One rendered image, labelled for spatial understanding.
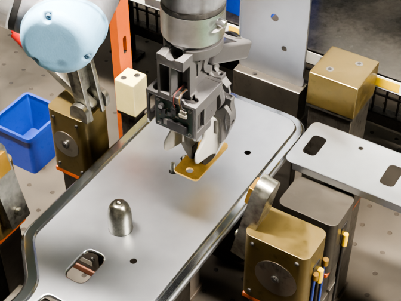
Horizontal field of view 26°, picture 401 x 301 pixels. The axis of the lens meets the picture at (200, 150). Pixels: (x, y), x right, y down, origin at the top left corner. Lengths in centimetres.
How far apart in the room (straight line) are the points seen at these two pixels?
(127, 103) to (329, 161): 31
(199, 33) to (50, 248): 35
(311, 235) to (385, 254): 47
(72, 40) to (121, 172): 43
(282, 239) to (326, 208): 15
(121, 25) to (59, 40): 44
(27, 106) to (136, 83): 50
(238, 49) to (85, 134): 28
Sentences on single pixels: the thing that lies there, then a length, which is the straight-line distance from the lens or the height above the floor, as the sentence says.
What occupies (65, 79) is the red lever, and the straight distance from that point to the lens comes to 124.
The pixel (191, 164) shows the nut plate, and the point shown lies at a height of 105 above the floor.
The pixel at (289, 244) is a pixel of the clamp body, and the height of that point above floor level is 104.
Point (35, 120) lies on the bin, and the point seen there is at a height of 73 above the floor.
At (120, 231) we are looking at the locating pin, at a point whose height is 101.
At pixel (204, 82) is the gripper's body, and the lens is 105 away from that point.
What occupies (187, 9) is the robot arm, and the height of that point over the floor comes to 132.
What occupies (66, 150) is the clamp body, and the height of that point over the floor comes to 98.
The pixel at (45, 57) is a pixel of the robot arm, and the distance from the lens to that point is 85.
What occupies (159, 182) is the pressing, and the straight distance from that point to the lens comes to 121.
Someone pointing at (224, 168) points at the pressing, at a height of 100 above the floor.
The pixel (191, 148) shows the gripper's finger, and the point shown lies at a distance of 115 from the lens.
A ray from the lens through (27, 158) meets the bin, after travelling 166.
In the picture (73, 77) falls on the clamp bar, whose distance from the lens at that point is 121.
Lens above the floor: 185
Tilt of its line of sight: 43 degrees down
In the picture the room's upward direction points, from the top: straight up
